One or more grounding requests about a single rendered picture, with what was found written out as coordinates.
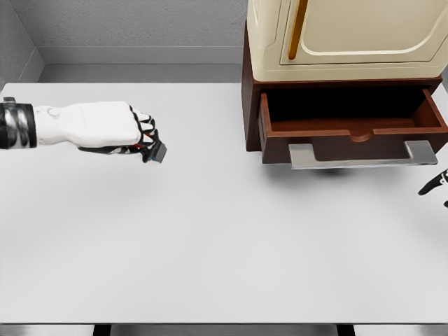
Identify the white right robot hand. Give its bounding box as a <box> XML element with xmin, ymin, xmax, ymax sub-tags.
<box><xmin>418</xmin><ymin>168</ymin><xmax>448</xmax><ymax>209</ymax></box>

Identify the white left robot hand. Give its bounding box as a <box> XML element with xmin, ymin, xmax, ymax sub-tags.
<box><xmin>66</xmin><ymin>101</ymin><xmax>160</xmax><ymax>163</ymax></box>

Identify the small grey switch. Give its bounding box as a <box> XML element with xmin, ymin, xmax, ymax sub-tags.
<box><xmin>148</xmin><ymin>141</ymin><xmax>168</xmax><ymax>165</ymax></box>

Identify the brown wooden drawer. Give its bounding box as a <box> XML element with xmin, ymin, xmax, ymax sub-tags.
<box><xmin>259</xmin><ymin>87</ymin><xmax>448</xmax><ymax>170</ymax></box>

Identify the brown wooden cabinet base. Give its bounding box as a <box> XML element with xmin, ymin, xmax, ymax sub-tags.
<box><xmin>241</xmin><ymin>19</ymin><xmax>448</xmax><ymax>153</ymax></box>

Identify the cream appliance with gold handle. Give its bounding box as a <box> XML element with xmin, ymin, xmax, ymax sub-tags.
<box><xmin>246</xmin><ymin>0</ymin><xmax>448</xmax><ymax>83</ymax></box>

